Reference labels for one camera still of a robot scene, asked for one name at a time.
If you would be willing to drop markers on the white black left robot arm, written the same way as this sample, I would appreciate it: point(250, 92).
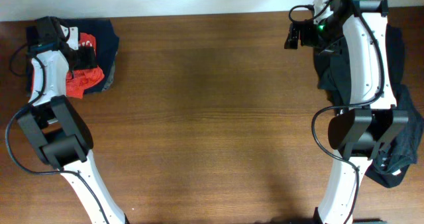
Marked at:
point(59, 136)

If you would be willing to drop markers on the orange red printed t-shirt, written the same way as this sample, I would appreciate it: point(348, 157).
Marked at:
point(78, 81)

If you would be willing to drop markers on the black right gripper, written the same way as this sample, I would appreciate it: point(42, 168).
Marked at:
point(305, 27)

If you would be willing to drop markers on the folded navy blue garment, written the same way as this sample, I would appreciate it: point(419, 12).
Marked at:
point(106, 39)

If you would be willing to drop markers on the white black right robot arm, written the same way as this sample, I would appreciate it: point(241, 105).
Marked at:
point(371, 119)

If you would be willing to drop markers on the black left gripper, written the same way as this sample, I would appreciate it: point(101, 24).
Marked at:
point(86, 57)

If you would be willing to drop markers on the crumpled black printed garment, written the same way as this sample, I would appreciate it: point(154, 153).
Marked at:
point(333, 71)

